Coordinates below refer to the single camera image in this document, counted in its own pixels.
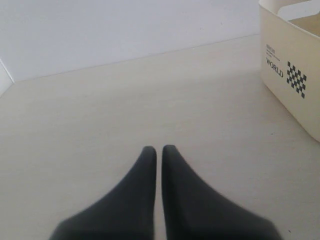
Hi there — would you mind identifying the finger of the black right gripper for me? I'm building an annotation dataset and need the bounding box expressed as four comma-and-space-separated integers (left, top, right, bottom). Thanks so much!
161, 145, 282, 240

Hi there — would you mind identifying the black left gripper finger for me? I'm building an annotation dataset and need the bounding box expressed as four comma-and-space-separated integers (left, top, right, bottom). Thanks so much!
50, 146, 157, 240

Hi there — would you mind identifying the cream plastic bin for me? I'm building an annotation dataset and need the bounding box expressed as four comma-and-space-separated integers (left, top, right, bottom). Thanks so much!
259, 0, 320, 141

